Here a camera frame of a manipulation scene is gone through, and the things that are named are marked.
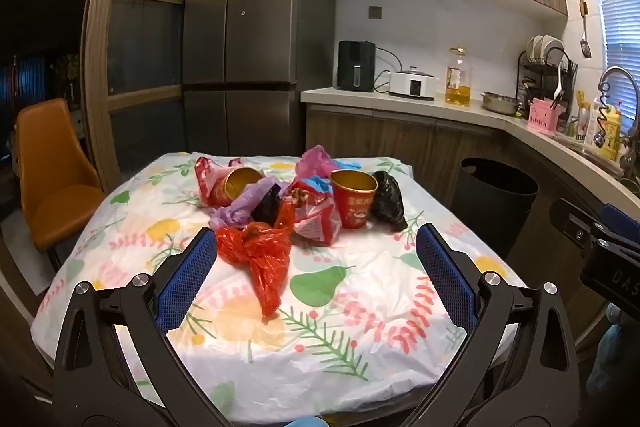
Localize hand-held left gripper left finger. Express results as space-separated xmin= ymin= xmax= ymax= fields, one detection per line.
xmin=52 ymin=227 xmax=236 ymax=427

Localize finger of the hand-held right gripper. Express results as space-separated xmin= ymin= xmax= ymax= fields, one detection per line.
xmin=595 ymin=203 xmax=640 ymax=242
xmin=549 ymin=198 xmax=602 ymax=253

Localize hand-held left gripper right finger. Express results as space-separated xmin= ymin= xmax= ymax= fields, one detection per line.
xmin=410 ymin=223 xmax=581 ymax=427

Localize orange-red plastic bag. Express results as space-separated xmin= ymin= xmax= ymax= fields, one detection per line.
xmin=215 ymin=202 xmax=297 ymax=318

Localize purple plastic bag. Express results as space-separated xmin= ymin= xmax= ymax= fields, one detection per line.
xmin=207 ymin=177 xmax=281 ymax=233

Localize black plastic trash bin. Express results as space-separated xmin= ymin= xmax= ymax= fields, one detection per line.
xmin=450 ymin=157 xmax=540 ymax=259

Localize large black plastic bag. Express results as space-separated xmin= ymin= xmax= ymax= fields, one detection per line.
xmin=371 ymin=170 xmax=408 ymax=232

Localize red printed plastic bag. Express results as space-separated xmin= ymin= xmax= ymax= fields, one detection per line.
xmin=194 ymin=156 xmax=236 ymax=208

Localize red paper cup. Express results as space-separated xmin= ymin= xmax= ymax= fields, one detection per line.
xmin=330 ymin=169 xmax=379 ymax=232
xmin=209 ymin=166 xmax=266 ymax=208

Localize small black plastic bag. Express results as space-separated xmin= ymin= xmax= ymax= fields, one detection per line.
xmin=250 ymin=184 xmax=283 ymax=228

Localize red and white snack wrapper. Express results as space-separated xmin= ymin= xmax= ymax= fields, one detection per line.
xmin=287 ymin=184 xmax=343 ymax=248

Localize blue plastic bag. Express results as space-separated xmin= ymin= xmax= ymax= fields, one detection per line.
xmin=300 ymin=176 xmax=335 ymax=195

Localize pink plastic bag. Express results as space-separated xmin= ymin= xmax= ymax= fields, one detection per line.
xmin=295 ymin=145 xmax=346 ymax=180

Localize teal cloth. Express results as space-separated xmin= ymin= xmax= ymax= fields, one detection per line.
xmin=585 ymin=304 xmax=640 ymax=400

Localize steel kitchen sink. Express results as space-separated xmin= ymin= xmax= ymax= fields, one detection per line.
xmin=555 ymin=134 xmax=626 ymax=178

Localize yellow detergent bottle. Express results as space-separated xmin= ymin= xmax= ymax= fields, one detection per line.
xmin=597 ymin=102 xmax=624 ymax=160

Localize silver drink can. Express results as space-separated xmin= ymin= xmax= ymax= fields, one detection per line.
xmin=574 ymin=107 xmax=592 ymax=142

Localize white plastic bottle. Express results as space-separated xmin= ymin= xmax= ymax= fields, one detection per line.
xmin=589 ymin=97 xmax=604 ymax=142

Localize pink utensil holder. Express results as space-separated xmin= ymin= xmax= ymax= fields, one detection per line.
xmin=527 ymin=98 xmax=560 ymax=136

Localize floral tablecloth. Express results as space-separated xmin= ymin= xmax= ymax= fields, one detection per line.
xmin=30 ymin=151 xmax=531 ymax=425

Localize stainless steel bowl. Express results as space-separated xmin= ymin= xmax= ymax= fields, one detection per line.
xmin=481 ymin=91 xmax=521 ymax=116

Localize wooden base cabinets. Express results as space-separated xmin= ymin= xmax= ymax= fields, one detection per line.
xmin=302 ymin=103 xmax=640 ymax=358

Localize chrome kitchen faucet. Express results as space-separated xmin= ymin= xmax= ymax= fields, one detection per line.
xmin=595 ymin=66 xmax=640 ymax=168

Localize black dish rack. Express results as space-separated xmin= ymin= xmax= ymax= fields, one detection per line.
xmin=516 ymin=47 xmax=580 ymax=118

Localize orange chair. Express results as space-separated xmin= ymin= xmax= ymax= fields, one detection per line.
xmin=14 ymin=98 xmax=107 ymax=268

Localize white large plate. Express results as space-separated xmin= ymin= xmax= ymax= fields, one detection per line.
xmin=542 ymin=35 xmax=566 ymax=62

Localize hanging metal spatula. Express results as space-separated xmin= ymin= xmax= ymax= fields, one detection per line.
xmin=579 ymin=0 xmax=593 ymax=58

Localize cooking oil bottle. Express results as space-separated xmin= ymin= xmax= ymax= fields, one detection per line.
xmin=445 ymin=48 xmax=473 ymax=108

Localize window blinds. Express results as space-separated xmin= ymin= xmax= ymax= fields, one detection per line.
xmin=570 ymin=0 xmax=640 ymax=118

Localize white rice cooker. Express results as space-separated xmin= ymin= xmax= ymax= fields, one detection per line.
xmin=389 ymin=67 xmax=437 ymax=102

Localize beige kitchen countertop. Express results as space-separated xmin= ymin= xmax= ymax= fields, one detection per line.
xmin=300 ymin=87 xmax=640 ymax=212

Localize dark steel refrigerator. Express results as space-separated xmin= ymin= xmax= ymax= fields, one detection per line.
xmin=181 ymin=0 xmax=337 ymax=158

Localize black air fryer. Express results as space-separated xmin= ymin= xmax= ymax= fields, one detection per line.
xmin=336 ymin=40 xmax=377 ymax=94

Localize wooden glazed door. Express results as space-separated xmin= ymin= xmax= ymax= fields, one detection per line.
xmin=80 ymin=0 xmax=228 ymax=192

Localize black coiled sprayer hose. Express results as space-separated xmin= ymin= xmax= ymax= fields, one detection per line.
xmin=594 ymin=87 xmax=621 ymax=148

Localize appliance power cable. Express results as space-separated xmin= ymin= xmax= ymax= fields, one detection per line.
xmin=375 ymin=47 xmax=405 ymax=95

